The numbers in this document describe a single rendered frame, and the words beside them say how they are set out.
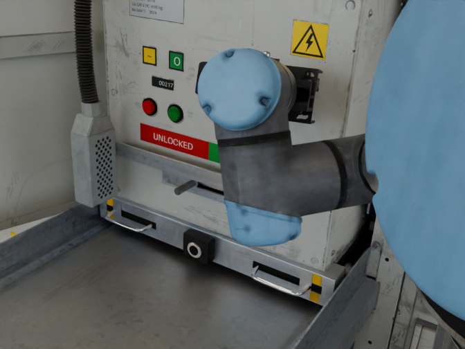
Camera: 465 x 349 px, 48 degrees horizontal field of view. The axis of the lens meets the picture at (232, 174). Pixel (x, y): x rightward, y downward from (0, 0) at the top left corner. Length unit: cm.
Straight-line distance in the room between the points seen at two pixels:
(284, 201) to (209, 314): 46
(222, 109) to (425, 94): 33
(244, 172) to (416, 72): 34
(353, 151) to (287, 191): 8
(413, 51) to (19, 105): 105
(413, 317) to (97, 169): 66
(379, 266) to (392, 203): 88
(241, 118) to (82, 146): 55
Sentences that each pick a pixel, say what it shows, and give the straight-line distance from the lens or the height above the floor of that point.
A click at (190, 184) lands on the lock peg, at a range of 97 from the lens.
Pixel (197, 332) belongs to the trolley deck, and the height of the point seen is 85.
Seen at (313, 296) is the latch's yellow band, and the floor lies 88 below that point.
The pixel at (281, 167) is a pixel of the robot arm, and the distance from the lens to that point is 51.
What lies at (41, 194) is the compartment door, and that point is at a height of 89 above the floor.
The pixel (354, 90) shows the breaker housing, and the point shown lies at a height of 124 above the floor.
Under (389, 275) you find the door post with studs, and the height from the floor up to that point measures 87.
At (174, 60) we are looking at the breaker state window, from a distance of 95.
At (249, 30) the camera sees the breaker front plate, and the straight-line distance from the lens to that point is 86.
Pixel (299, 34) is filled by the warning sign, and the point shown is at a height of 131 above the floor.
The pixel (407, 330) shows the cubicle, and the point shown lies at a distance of 112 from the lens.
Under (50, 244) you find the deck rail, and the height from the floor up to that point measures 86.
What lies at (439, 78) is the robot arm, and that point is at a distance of 17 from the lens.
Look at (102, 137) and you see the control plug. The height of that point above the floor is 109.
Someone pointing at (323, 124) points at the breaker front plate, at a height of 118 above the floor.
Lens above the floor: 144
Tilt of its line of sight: 24 degrees down
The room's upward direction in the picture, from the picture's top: 3 degrees clockwise
